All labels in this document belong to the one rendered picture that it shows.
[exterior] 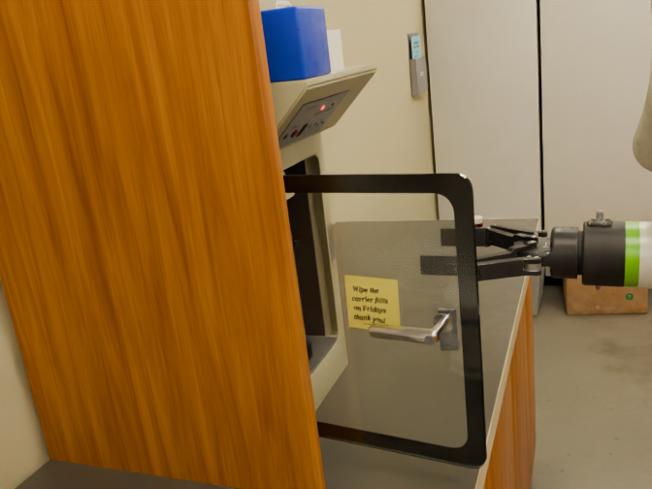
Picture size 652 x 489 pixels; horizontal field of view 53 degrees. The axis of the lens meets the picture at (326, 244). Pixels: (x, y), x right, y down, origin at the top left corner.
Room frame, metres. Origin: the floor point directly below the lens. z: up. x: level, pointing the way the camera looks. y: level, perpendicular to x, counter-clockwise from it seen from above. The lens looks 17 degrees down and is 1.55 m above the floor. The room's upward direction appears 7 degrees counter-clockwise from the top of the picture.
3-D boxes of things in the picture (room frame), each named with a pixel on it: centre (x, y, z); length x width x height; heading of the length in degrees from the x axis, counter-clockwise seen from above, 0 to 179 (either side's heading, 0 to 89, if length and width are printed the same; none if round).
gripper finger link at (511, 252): (0.88, -0.25, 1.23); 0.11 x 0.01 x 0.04; 108
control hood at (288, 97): (1.02, -0.01, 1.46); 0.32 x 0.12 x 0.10; 157
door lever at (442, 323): (0.75, -0.09, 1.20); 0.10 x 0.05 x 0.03; 60
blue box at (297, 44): (0.93, 0.03, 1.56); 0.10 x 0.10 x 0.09; 67
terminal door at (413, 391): (0.81, -0.04, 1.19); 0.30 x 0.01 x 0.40; 60
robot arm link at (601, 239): (0.87, -0.38, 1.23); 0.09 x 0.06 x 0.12; 156
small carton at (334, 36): (1.06, -0.03, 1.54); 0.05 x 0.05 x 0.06; 51
